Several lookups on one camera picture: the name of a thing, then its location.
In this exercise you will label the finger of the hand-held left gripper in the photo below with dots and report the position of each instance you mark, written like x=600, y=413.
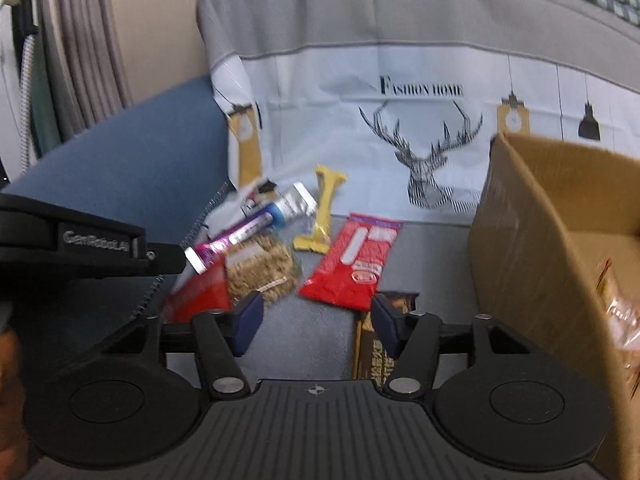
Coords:
x=167, y=258

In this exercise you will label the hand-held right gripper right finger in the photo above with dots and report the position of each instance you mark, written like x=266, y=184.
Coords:
x=387, y=325

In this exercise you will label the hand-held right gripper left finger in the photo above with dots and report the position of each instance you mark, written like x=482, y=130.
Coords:
x=247, y=320

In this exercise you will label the black biscuit packet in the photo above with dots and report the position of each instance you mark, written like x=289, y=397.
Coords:
x=370, y=355

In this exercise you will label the red clear cereal packet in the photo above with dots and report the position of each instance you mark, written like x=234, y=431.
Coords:
x=260, y=265

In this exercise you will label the purple tube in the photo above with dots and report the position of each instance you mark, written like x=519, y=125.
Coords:
x=230, y=237

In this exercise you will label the red packet white label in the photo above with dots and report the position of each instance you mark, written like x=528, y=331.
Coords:
x=340, y=270

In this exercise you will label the blue white tube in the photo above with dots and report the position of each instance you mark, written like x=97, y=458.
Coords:
x=285, y=210

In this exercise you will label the yellow snack bar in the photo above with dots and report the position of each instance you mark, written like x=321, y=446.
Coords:
x=322, y=210

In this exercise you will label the brown cardboard box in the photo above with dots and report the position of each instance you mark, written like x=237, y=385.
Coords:
x=525, y=260

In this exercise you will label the green label cracker pack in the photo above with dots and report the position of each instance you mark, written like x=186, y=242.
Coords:
x=622, y=310

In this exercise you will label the person's left forearm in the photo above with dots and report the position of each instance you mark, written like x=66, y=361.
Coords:
x=10, y=385

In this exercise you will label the blue sofa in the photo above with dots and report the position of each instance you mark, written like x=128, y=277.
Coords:
x=125, y=150

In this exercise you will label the beige curtain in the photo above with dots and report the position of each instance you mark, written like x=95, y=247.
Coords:
x=85, y=35

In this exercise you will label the grey white printed sofa cover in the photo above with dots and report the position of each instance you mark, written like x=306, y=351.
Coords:
x=350, y=20

